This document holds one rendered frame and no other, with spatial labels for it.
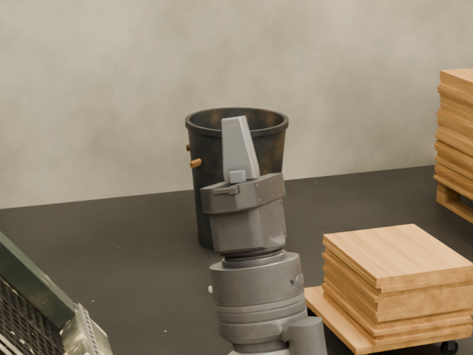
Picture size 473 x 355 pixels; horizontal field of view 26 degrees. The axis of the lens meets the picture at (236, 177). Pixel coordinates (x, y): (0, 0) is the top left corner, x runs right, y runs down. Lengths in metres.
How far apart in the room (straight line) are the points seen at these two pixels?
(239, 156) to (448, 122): 4.88
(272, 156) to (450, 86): 1.23
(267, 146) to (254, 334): 4.08
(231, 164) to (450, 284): 3.10
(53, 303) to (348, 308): 2.00
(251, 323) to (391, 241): 3.29
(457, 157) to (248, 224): 4.85
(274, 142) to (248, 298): 4.11
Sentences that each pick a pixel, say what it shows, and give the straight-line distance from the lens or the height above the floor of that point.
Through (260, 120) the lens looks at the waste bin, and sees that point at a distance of 5.39.
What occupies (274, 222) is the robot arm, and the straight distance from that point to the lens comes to 0.98.
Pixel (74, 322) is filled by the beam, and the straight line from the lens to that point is 2.33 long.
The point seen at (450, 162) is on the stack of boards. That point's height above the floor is 0.28.
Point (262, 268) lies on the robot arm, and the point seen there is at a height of 1.52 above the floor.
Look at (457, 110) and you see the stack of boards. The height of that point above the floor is 0.59.
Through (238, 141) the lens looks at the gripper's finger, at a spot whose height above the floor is 1.63.
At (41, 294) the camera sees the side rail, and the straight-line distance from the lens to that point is 2.32.
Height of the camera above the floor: 1.88
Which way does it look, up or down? 17 degrees down
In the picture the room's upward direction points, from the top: straight up
